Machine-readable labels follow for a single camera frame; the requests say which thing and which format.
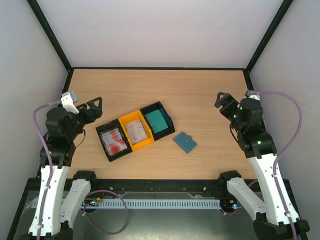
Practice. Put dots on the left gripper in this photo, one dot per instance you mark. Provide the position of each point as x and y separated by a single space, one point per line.
97 113

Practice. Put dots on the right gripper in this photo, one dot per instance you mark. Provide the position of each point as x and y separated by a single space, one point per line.
227 106

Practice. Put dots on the black bin with red cards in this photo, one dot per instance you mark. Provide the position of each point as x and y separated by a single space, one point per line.
111 125

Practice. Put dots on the yellow bin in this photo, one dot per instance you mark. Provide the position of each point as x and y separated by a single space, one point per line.
123 120

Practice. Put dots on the teal card holder wallet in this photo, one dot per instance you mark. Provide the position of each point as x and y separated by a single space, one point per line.
185 141

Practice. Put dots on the black bin with teal cards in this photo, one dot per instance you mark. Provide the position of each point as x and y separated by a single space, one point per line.
169 121

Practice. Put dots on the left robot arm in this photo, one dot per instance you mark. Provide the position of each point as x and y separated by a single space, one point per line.
55 215

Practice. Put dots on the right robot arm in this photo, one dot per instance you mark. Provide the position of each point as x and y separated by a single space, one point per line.
273 214

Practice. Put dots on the white floral card stack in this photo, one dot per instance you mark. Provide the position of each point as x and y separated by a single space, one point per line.
136 131

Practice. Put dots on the teal card stack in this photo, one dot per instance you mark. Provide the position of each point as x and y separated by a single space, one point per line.
156 121

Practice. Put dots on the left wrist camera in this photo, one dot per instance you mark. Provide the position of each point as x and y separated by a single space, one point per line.
68 100

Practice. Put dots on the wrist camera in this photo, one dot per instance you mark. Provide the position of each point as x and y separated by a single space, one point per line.
252 95
68 100

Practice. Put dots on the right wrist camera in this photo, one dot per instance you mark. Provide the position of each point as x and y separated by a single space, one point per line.
252 95

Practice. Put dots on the white slotted cable duct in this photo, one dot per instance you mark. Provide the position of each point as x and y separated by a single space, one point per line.
190 204

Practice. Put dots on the black metal frame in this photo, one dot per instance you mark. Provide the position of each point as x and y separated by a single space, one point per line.
144 185

